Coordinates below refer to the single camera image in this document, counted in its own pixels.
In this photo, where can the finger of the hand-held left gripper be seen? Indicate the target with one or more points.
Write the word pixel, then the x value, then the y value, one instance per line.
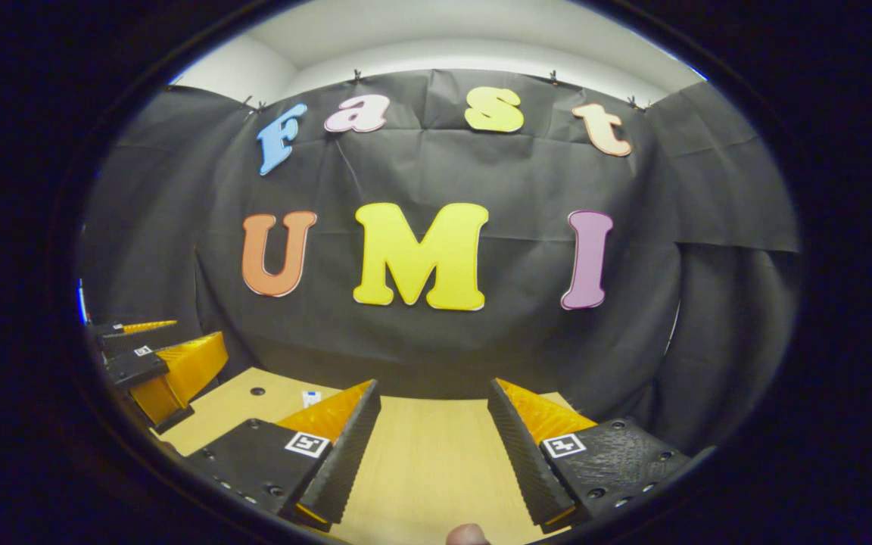
pixel 122 338
pixel 133 367

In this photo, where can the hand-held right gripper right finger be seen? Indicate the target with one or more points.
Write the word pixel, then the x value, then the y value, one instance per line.
pixel 527 462

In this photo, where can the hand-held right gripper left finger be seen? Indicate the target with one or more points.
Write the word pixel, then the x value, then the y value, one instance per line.
pixel 349 454

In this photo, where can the white toothpaste tube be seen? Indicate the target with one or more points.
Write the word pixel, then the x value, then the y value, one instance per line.
pixel 311 399

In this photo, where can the wooden desktop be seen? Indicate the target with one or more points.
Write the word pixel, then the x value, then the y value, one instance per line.
pixel 436 454

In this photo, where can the white and blue device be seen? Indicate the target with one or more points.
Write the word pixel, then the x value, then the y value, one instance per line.
pixel 82 303

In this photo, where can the black backdrop cloth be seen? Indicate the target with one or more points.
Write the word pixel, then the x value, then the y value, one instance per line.
pixel 481 341

